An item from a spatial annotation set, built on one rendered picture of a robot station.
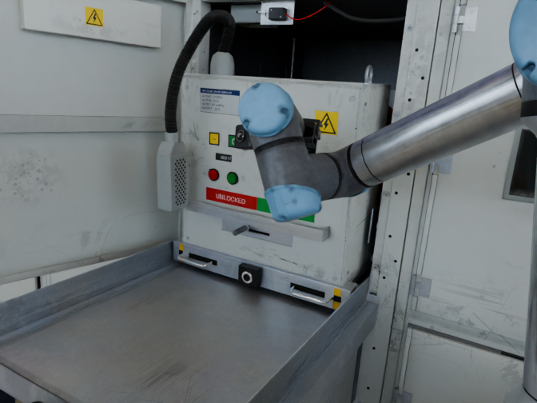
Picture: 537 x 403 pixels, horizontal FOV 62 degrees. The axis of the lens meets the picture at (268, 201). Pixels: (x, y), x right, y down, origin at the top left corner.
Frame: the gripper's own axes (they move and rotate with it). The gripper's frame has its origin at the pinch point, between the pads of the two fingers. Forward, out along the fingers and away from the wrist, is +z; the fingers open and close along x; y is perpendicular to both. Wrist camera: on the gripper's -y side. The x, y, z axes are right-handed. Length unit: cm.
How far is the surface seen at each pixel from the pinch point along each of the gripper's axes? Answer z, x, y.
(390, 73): 90, 47, 18
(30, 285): 70, -59, -116
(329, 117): 5.0, 8.3, 6.6
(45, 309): -8, -42, -47
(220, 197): 19.8, -12.1, -21.2
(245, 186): 16.5, -8.7, -13.6
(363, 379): 33, -55, 22
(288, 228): 11.4, -17.4, -0.4
